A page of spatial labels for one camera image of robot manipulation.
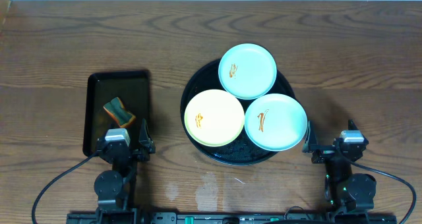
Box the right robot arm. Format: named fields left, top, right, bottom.
left=302, top=120, right=377, bottom=213

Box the yellow plate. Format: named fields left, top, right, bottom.
left=183, top=89, right=245, bottom=147

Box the light green plate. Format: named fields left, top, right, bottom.
left=218, top=43, right=278, bottom=99
left=245, top=94, right=308, bottom=152

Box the rectangular black tray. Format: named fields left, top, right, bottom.
left=82, top=70, right=150, bottom=157

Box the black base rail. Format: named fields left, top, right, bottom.
left=66, top=211, right=398, bottom=224

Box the orange green sponge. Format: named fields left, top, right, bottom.
left=103, top=97, right=136, bottom=128

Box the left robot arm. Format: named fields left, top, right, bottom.
left=94, top=119, right=156, bottom=213

